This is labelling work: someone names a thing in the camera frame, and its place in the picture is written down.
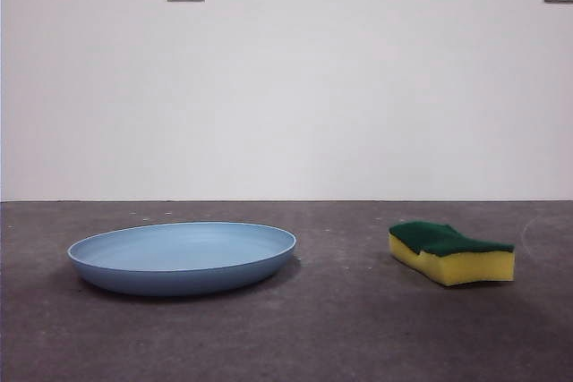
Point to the yellow sponge with green pad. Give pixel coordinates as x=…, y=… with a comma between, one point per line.
x=465, y=263

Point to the light blue round plate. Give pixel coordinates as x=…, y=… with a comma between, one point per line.
x=179, y=261

